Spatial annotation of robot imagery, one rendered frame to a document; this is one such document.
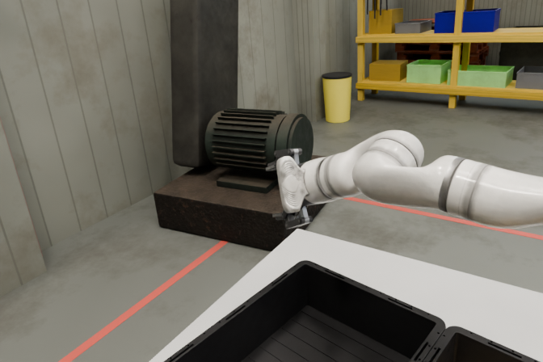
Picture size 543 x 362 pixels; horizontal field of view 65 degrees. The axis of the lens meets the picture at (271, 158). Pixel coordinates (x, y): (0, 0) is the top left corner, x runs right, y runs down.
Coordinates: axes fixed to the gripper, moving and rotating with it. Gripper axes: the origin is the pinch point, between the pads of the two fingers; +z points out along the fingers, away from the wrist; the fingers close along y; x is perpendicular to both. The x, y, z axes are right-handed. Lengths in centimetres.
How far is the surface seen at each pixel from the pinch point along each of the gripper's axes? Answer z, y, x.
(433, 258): 96, -43, -154
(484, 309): -4, -34, -51
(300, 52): 312, 176, -249
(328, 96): 305, 121, -273
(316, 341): -2.8, -28.9, -2.6
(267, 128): 150, 48, -91
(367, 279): 19.0, -25.9, -36.3
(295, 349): -1.9, -29.4, 1.6
